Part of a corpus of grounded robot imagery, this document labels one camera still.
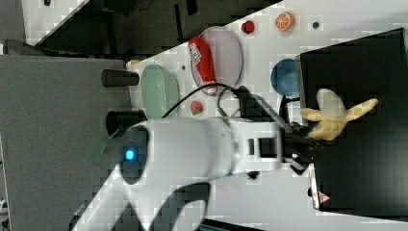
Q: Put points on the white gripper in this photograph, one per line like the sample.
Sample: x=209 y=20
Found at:
x=258 y=146

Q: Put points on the yellow plush peeled banana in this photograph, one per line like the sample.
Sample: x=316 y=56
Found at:
x=332 y=116

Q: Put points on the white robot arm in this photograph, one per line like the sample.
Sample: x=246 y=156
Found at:
x=166 y=164

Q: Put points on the black toaster oven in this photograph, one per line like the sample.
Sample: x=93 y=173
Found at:
x=363 y=172

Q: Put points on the blue plastic bowl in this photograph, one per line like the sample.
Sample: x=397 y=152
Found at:
x=284 y=78

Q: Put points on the red plush strawberry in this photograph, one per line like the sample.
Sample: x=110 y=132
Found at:
x=196 y=107

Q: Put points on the grey round plate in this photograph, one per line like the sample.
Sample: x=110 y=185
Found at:
x=227 y=56

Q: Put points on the orange slice toy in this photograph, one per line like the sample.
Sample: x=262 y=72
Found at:
x=285 y=21

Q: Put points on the red round toy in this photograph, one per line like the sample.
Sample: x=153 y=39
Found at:
x=248 y=27

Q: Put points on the red plush ketchup bottle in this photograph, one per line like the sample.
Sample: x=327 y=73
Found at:
x=201 y=57

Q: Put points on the green perforated colander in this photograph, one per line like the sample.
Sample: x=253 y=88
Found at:
x=159 y=91

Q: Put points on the black cylinder table leg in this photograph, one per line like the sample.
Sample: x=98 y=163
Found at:
x=119 y=78

